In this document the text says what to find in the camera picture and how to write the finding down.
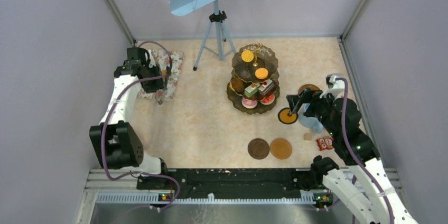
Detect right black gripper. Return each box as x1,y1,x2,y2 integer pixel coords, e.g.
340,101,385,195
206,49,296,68
286,87,340,137

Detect orange sprinkled donut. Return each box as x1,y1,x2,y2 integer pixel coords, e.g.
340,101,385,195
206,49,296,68
259,94,275,105

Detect brown white layered cake slice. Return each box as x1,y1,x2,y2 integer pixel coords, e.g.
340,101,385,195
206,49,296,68
258,79,275,96

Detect yellow round biscuit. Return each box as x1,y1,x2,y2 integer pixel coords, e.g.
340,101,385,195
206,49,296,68
255,68,269,80
240,50,255,63

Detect green layered cake slice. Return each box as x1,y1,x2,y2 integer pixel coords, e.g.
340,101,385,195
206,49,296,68
244,83,260,98

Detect pink frosted donut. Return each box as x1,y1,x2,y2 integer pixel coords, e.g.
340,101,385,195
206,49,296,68
241,97,258,109

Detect round golden bun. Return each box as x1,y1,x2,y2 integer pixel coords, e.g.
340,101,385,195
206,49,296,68
230,77,245,93

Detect black metal tongs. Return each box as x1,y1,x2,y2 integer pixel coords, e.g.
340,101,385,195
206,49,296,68
155,61,173,105

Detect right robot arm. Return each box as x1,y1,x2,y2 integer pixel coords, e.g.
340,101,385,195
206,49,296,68
286,88,416,223

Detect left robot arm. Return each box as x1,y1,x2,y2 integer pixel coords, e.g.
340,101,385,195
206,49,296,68
89,46,172,189

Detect light blue mug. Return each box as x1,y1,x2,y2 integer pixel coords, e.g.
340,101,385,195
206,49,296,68
298,104,324,134

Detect large wooden saucer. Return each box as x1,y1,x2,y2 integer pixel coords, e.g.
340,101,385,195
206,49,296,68
298,84,320,94

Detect black orange round coaster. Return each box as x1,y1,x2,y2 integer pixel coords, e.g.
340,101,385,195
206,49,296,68
277,108,298,125

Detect small wooden cube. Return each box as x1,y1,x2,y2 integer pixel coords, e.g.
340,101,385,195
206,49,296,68
303,133,313,141

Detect floral serving tray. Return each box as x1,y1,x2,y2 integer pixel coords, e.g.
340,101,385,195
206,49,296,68
137,49,185,103

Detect red snack packet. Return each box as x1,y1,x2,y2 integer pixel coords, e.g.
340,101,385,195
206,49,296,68
316,136,334,151

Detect light brown round coaster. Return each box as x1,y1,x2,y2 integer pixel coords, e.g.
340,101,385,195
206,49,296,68
270,138,293,160

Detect three-tier glass cake stand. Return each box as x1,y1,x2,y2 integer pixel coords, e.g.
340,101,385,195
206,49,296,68
227,43,281,115

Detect dark brown round coaster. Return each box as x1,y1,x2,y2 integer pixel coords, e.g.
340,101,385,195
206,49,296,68
247,138,270,160

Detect blue tripod stand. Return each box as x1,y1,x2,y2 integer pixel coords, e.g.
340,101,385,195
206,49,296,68
193,0,236,71

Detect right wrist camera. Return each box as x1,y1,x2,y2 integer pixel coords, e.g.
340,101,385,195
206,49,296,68
320,73,346,99

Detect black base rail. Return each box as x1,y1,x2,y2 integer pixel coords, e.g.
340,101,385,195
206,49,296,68
86,168,372,205

